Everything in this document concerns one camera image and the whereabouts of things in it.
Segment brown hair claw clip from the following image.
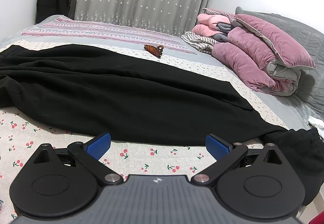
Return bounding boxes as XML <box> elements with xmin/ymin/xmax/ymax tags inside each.
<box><xmin>144</xmin><ymin>45</ymin><xmax>164</xmax><ymax>58</ymax></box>

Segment pink folded garment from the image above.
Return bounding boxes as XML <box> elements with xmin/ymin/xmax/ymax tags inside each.
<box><xmin>192</xmin><ymin>14</ymin><xmax>234</xmax><ymax>42</ymax></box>

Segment white small object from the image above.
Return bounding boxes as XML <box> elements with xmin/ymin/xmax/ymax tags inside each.
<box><xmin>308</xmin><ymin>116</ymin><xmax>324</xmax><ymax>130</ymax></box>

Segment pink striped blanket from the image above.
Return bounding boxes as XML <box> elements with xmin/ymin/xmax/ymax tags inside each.
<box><xmin>22</xmin><ymin>15</ymin><xmax>195</xmax><ymax>55</ymax></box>

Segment black pants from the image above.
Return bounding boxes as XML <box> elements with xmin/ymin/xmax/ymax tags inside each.
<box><xmin>1</xmin><ymin>44</ymin><xmax>323</xmax><ymax>205</ymax></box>

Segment cherry print bed sheet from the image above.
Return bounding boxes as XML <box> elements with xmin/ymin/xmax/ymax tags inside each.
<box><xmin>0</xmin><ymin>39</ymin><xmax>290</xmax><ymax>224</ymax></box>

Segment purple grey folded comforter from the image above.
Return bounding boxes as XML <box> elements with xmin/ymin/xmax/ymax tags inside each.
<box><xmin>211</xmin><ymin>14</ymin><xmax>316</xmax><ymax>96</ymax></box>

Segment grey white striped garment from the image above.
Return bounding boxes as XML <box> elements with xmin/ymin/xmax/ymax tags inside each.
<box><xmin>181</xmin><ymin>31</ymin><xmax>218</xmax><ymax>55</ymax></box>

